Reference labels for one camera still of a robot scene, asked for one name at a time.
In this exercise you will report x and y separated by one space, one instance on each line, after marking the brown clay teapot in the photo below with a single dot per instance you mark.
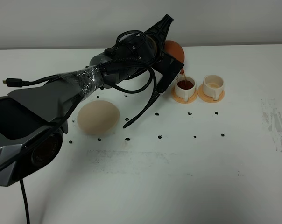
175 50

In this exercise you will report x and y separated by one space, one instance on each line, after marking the white teacup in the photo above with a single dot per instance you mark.
185 87
213 86

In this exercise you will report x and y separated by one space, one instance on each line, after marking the loose black cable plug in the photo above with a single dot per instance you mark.
18 83

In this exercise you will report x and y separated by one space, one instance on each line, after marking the beige round teapot coaster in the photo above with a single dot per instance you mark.
98 117

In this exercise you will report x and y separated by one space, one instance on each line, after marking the right white teacup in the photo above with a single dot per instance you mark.
213 86

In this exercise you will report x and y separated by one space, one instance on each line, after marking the right orange cup coaster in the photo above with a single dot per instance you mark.
208 99

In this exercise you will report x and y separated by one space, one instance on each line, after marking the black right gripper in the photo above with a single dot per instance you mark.
157 35

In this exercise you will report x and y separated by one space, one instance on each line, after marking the left orange cup coaster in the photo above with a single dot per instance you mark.
181 100

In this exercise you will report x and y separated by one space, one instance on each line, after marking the left white teacup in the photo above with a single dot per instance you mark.
185 87

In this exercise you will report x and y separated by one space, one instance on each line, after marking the orange cup coaster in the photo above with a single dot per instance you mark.
181 100
208 99

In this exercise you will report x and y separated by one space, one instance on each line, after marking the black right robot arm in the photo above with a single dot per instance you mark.
33 117

